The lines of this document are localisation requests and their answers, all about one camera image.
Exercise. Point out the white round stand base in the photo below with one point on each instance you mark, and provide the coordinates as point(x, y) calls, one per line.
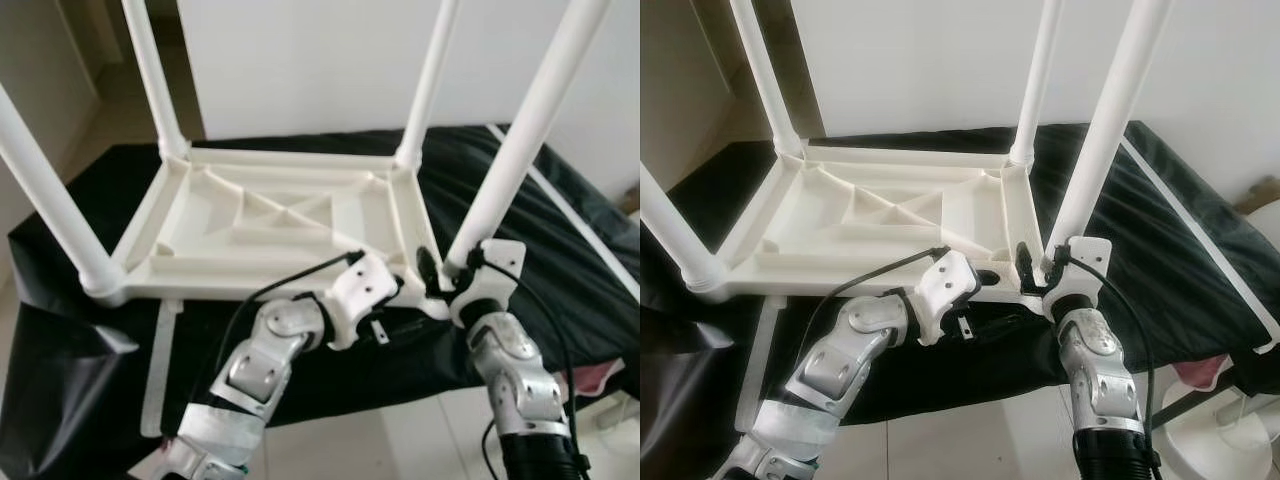
point(1225, 450)
point(615, 450)

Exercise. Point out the black table cloth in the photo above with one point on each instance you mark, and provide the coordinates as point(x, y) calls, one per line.
point(1180, 290)
point(560, 290)

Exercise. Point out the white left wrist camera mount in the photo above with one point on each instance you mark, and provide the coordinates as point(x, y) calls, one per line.
point(948, 285)
point(360, 290)

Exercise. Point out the pink cloth item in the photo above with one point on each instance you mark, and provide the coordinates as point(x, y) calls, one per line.
point(1200, 373)
point(595, 378)

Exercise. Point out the white plastic children table top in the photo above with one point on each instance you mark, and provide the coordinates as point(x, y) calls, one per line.
point(860, 215)
point(250, 215)

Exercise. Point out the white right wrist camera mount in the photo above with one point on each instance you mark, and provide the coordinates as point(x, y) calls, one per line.
point(495, 285)
point(1085, 280)

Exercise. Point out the small tan object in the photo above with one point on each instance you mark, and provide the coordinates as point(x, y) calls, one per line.
point(631, 200)
point(1260, 195)

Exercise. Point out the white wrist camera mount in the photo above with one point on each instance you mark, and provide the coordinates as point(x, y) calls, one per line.
point(948, 285)
point(1085, 280)
point(360, 290)
point(495, 285)

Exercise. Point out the black stand bar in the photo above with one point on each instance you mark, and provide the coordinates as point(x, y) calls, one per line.
point(1190, 405)
point(605, 398)

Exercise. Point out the beige door frame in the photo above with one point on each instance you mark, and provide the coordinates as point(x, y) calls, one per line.
point(95, 35)
point(715, 40)

